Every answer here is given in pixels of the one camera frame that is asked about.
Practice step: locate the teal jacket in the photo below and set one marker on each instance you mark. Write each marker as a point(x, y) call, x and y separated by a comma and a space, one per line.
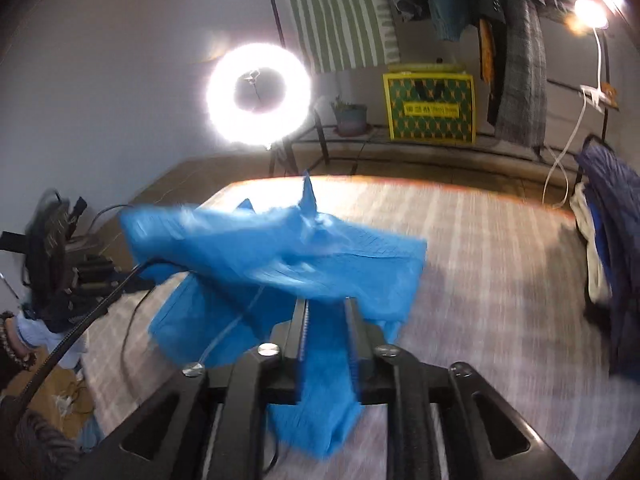
point(447, 10)

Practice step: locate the dark item on shelf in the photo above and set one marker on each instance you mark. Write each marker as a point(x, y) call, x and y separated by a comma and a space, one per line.
point(557, 5)

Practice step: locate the yellow green patterned box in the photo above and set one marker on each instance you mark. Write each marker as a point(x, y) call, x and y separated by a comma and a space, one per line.
point(430, 110)

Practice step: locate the small teddy bear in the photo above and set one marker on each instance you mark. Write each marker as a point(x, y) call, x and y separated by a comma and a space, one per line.
point(608, 94)

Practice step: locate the potted plant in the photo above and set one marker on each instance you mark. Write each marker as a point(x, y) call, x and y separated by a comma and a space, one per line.
point(350, 120)

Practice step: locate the navy quilted jacket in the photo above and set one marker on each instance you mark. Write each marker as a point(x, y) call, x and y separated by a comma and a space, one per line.
point(620, 210)

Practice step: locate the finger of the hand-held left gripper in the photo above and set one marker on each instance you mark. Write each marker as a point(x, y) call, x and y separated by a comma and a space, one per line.
point(97, 287)
point(95, 265)

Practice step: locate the black clothes rack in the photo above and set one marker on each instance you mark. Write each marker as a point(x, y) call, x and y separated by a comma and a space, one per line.
point(340, 142)

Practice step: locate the light blue jacket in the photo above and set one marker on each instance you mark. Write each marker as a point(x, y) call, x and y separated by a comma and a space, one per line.
point(250, 250)

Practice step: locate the white clip lamp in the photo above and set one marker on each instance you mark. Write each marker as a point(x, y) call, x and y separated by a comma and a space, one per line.
point(590, 12)

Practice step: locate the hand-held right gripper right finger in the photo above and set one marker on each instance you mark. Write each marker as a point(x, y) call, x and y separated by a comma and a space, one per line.
point(352, 340)

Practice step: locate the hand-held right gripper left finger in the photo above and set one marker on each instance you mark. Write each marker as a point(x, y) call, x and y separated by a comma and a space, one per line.
point(301, 340)

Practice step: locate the green striped wall hanging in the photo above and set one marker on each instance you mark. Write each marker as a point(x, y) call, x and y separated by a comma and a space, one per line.
point(340, 15)

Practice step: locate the plaid blanket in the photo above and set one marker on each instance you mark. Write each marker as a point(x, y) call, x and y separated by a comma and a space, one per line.
point(500, 310)

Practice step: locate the person's left forearm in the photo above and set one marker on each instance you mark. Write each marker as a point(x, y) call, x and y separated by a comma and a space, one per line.
point(45, 335)

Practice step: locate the grey plaid coat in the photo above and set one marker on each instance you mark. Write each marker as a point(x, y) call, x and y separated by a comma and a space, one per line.
point(522, 85)

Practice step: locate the white garment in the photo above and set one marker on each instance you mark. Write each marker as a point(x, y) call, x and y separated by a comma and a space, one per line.
point(595, 260)

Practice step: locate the orange scarf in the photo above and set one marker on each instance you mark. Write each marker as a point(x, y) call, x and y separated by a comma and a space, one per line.
point(486, 50)

